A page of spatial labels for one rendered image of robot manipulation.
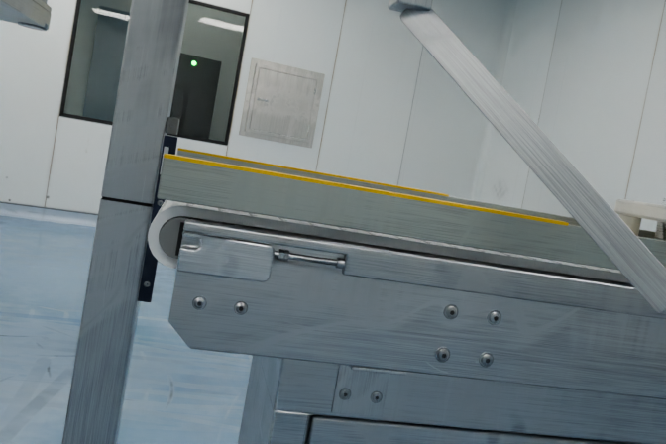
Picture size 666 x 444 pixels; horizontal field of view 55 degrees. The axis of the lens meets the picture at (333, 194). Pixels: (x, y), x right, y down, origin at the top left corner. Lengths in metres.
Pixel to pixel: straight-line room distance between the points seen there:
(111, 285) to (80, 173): 4.84
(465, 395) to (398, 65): 5.68
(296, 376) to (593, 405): 0.29
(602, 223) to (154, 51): 0.52
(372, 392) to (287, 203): 0.20
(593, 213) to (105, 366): 0.58
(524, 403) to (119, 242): 0.48
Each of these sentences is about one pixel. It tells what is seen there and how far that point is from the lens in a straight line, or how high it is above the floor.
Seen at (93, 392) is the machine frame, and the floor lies 0.56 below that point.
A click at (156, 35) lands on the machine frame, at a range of 0.79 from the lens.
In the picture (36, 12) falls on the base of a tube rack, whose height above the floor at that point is 0.97.
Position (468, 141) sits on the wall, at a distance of 6.57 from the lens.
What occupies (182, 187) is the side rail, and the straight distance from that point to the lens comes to 0.49.
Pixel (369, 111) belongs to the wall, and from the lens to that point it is 6.07.
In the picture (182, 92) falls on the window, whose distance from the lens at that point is 5.65.
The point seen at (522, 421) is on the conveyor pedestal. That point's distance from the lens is 0.66.
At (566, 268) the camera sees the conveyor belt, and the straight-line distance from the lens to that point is 0.61.
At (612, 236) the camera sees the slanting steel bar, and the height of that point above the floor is 0.87.
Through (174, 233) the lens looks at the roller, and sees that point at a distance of 0.51.
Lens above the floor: 0.88
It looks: 3 degrees down
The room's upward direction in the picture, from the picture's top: 10 degrees clockwise
